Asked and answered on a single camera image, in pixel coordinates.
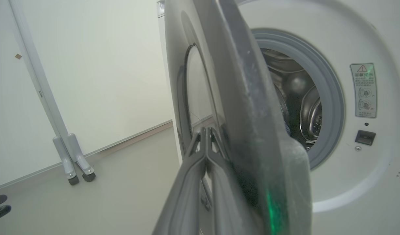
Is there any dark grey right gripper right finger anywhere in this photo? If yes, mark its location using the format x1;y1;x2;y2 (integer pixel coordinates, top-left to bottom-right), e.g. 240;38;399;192
207;127;263;235

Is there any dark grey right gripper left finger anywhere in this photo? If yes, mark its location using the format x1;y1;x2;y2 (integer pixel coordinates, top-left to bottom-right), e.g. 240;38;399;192
152;127;208;235

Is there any black round glass washer door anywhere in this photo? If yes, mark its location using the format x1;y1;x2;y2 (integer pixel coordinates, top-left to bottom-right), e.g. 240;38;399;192
163;0;313;235

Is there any stainless steel washing machine drum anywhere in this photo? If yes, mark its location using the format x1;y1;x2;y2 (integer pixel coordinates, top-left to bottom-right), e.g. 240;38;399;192
261;49;323;151

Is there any white front-load washing machine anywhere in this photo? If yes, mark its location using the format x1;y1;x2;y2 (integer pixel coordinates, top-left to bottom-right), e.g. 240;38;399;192
156;0;400;235

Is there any grey warning instruction sticker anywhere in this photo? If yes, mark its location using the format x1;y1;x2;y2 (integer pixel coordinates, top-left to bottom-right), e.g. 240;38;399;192
350;63;377;118

